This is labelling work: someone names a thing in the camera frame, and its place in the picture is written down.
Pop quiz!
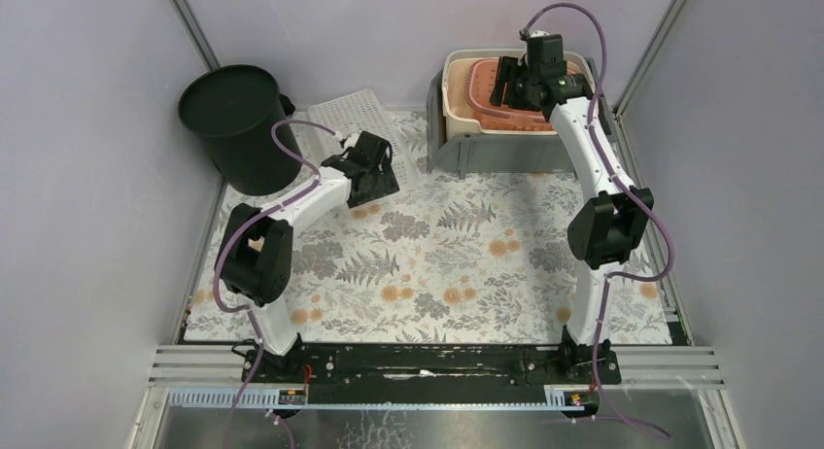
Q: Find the pink perforated basket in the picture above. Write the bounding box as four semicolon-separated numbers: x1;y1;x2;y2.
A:
465;58;554;133

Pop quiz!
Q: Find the white perforated plastic basket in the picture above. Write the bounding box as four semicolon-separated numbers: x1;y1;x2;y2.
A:
307;88;421;191

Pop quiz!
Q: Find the cream plastic tub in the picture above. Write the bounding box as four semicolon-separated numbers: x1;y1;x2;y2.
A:
440;49;556;138

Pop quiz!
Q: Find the grey plastic crate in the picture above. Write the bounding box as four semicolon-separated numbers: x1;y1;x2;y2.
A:
427;63;573;178

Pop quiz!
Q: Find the large black cylindrical container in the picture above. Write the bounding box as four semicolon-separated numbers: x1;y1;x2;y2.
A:
178;64;301;196

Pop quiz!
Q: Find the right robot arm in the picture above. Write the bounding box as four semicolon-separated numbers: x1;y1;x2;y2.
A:
490;29;654;383

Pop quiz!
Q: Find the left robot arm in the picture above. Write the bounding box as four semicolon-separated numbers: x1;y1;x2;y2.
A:
213;131;399;382

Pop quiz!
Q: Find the black cloth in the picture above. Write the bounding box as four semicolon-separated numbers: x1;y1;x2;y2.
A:
279;93;296;118

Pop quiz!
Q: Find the floral patterned table mat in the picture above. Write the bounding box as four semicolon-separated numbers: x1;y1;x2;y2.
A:
183;109;674;346

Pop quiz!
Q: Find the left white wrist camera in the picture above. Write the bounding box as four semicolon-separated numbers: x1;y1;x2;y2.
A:
333;130;361;150

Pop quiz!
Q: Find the black mounting base rail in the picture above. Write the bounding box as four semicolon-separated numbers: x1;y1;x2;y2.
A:
240;343;622;405

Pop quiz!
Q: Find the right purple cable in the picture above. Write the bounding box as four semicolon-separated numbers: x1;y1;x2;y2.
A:
520;1;677;444

